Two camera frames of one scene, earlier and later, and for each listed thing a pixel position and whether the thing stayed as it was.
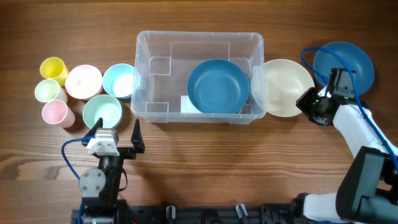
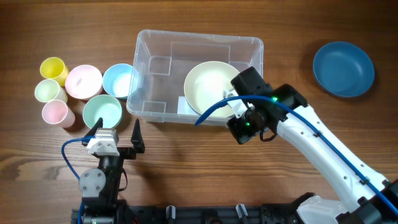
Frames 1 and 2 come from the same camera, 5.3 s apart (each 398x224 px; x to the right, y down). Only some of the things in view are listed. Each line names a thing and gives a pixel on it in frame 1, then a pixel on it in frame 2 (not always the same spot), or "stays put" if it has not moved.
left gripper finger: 137,139 stays put
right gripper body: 310,104 → 246,126
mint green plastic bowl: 103,106 stays put
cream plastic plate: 286,81 → 204,84
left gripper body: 113,164 stays put
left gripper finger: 93,131 stays put
